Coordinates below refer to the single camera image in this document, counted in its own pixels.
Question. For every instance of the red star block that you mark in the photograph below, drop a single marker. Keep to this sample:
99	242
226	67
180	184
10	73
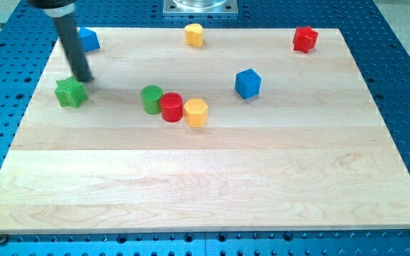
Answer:
304	39

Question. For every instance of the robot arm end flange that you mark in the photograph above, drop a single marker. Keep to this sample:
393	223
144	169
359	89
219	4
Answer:
54	8

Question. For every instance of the blue perforated breadboard table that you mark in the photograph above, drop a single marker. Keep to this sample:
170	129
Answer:
27	37

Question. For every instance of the yellow heart block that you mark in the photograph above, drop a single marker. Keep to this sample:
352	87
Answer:
194	35

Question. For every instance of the wooden board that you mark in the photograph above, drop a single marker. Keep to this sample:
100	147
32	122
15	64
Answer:
311	151

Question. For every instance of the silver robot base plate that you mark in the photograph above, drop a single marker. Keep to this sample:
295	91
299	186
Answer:
196	7

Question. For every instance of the blue cube block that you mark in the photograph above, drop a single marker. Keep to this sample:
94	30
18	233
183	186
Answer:
247	83

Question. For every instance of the green cylinder block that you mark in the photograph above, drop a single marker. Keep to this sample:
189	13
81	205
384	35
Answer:
151	96

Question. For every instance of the green star block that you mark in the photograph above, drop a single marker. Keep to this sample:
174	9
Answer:
70	92

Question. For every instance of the blue triangular block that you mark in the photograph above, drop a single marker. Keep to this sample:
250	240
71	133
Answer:
88	39

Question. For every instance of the yellow hexagon block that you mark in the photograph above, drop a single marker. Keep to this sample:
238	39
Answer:
196	112

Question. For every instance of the red cylinder block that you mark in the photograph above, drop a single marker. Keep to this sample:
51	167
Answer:
171	105

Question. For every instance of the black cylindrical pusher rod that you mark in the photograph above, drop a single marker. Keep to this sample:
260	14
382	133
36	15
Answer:
72	47

